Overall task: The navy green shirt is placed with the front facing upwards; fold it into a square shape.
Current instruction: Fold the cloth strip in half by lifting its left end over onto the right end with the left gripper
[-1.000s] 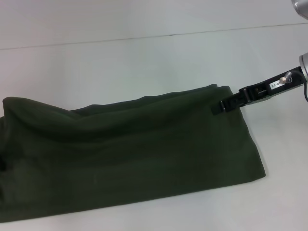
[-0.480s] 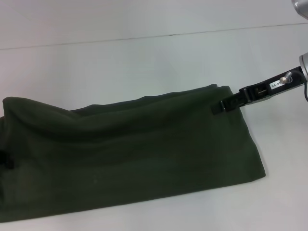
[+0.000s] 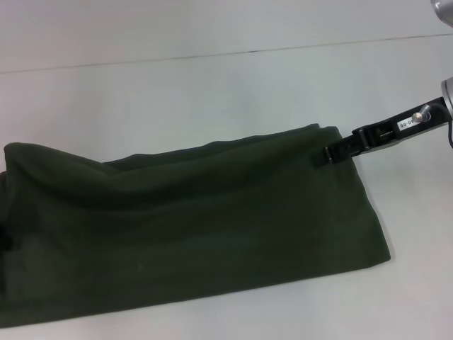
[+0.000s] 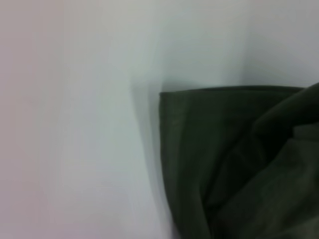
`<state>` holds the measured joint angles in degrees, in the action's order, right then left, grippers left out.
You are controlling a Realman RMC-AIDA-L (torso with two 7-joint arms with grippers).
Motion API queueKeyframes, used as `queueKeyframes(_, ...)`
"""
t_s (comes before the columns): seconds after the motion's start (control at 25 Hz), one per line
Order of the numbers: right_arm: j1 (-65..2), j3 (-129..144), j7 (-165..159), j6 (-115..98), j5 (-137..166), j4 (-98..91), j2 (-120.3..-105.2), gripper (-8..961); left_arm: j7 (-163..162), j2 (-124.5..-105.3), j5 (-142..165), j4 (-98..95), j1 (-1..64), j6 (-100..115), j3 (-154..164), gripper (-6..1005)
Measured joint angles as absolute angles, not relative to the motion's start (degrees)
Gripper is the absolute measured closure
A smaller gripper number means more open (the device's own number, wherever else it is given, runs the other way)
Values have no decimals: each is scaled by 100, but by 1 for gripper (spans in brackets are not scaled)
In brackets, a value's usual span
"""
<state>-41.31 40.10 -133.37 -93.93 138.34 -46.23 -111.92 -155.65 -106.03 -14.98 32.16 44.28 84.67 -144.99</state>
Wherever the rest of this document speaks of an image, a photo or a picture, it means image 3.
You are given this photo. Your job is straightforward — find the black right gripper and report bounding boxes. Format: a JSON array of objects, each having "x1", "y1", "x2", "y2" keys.
[{"x1": 311, "y1": 96, "x2": 452, "y2": 168}]

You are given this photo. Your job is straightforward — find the dark green FREE t-shirt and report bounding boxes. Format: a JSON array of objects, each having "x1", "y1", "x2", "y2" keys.
[{"x1": 0, "y1": 123, "x2": 392, "y2": 340}]

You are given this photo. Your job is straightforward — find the silver right wrist cable connector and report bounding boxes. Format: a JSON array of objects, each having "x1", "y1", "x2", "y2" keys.
[{"x1": 411, "y1": 102, "x2": 453, "y2": 157}]

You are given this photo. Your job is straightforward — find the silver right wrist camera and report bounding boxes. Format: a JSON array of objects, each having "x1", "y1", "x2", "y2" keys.
[{"x1": 430, "y1": 0, "x2": 453, "y2": 30}]

